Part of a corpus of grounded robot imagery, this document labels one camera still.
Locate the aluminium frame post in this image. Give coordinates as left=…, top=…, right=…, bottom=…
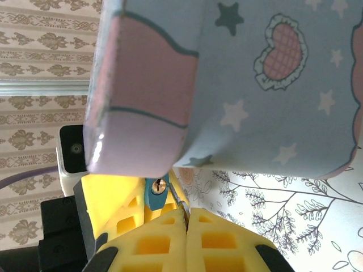
left=0, top=80, right=89, bottom=96

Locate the white floral tablecloth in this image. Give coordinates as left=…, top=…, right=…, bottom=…
left=172, top=164, right=363, bottom=272

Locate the blue padlock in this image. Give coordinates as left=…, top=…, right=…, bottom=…
left=144, top=172, right=171, bottom=212

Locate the purple camera cable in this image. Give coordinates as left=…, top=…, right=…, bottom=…
left=0, top=166, right=60, bottom=193

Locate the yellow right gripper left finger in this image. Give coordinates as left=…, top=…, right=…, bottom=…
left=82, top=209, right=187, bottom=272

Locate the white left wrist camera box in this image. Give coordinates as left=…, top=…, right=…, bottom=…
left=56, top=124, right=89, bottom=196

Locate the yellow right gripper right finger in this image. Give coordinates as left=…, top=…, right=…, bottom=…
left=187, top=208, right=293, bottom=272

